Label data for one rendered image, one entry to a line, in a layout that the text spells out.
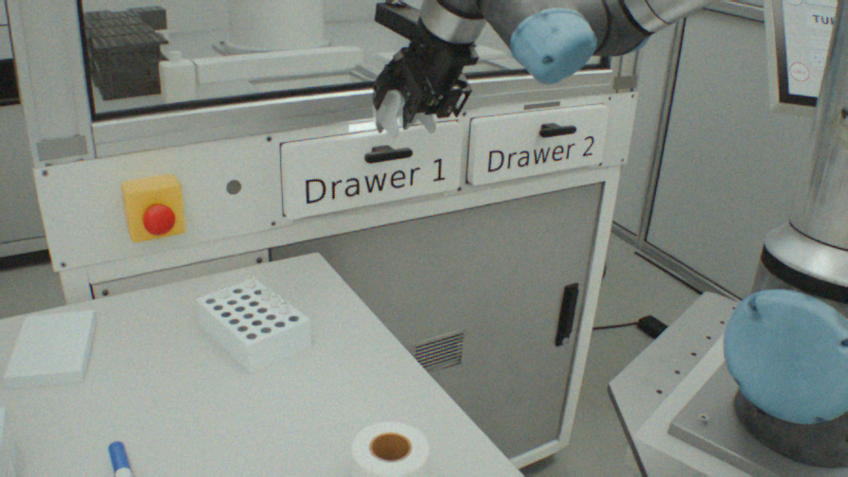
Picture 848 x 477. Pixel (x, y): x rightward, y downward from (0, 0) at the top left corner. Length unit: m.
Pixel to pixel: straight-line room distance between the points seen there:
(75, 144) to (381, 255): 0.51
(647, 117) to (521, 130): 1.70
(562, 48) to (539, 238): 0.70
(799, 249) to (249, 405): 0.54
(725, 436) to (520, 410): 0.86
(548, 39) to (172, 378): 0.53
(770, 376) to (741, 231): 2.00
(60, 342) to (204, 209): 0.27
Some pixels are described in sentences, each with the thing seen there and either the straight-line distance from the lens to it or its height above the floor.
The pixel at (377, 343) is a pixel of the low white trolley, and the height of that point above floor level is 0.76.
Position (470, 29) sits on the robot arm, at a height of 1.11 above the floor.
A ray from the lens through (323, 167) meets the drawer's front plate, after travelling 0.98.
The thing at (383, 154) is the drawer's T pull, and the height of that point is 0.91.
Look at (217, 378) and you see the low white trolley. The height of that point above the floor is 0.76.
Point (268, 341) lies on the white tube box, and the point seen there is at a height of 0.79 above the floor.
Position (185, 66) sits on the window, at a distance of 0.92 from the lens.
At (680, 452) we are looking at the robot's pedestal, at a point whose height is 0.76.
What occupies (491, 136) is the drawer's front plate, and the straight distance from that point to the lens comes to 1.11.
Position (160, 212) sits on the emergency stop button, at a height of 0.89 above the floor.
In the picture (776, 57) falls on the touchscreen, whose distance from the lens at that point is 1.43.
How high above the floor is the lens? 1.23
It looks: 26 degrees down
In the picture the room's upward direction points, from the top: 3 degrees clockwise
